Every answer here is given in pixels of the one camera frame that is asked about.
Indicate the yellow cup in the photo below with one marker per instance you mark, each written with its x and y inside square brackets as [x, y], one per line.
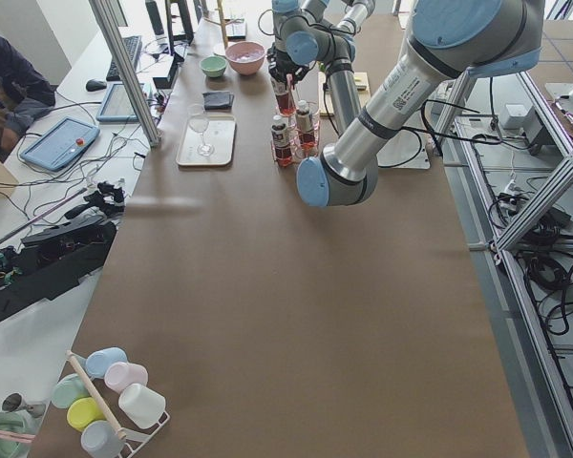
[83, 412]

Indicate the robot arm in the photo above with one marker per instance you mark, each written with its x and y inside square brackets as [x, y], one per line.
[302, 37]
[446, 39]

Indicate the pink cup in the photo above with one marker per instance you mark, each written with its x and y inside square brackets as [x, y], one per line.
[120, 375]

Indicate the wooden cutting board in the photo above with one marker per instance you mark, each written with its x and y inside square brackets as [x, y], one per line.
[362, 86]

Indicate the blue teach pendant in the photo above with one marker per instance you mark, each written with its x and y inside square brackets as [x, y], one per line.
[64, 142]
[116, 106]

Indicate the black keyboard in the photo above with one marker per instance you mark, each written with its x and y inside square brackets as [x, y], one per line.
[133, 46]

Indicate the black computer mouse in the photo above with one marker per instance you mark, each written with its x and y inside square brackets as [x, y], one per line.
[94, 85]

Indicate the blue teach pendant far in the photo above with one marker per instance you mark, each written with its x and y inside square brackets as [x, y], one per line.
[116, 106]

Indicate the pink bowl with ice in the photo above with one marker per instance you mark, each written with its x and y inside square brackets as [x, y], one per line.
[246, 57]

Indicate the seated person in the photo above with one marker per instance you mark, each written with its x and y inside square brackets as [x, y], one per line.
[25, 95]

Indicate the tea bottle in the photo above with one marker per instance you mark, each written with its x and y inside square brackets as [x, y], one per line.
[304, 125]
[284, 98]

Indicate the aluminium side frame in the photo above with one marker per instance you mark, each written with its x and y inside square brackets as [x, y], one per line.
[518, 215]

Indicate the green empty bowl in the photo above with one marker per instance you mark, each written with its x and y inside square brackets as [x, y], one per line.
[213, 66]

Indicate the green cup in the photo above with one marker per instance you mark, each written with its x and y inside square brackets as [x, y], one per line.
[68, 390]

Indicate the steel jigger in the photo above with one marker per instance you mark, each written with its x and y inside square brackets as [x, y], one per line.
[15, 402]

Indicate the white cup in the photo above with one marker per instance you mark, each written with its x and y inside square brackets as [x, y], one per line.
[142, 405]

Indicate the aluminium frame post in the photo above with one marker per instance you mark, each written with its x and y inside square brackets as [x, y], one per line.
[107, 23]

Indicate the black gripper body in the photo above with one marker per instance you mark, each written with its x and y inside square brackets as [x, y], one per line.
[280, 62]

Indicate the tea bottle right edge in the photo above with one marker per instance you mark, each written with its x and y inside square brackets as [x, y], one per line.
[281, 140]

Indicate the blue cup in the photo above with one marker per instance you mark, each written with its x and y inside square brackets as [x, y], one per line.
[98, 362]

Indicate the grey folded cloth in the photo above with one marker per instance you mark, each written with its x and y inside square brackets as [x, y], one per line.
[218, 100]

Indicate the clear wine glass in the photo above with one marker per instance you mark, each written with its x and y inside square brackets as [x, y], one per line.
[198, 121]

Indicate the grey power box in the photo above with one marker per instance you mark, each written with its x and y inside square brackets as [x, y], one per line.
[517, 117]

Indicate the grey cup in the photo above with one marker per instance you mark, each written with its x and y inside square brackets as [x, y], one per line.
[99, 440]

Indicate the blue teach pendant near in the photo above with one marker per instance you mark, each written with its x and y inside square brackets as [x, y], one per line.
[64, 142]

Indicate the copper wire bottle basket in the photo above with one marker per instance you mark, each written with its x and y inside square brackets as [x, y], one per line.
[298, 154]

